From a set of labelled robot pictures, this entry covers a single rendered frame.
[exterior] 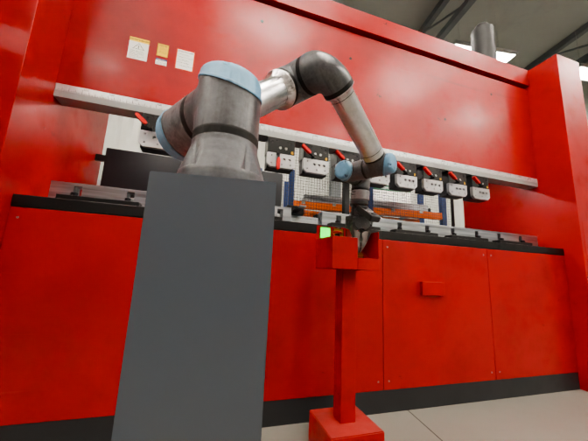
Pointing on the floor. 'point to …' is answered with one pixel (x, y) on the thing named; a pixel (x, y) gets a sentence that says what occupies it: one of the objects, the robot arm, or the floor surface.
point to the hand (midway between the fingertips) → (360, 249)
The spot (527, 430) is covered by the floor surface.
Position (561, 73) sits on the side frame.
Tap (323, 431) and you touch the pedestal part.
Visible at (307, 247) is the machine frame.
